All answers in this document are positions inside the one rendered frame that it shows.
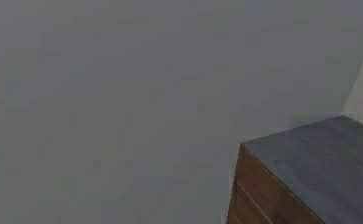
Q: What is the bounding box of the brown cabinet with grey top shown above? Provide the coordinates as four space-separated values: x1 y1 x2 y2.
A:
226 114 363 224

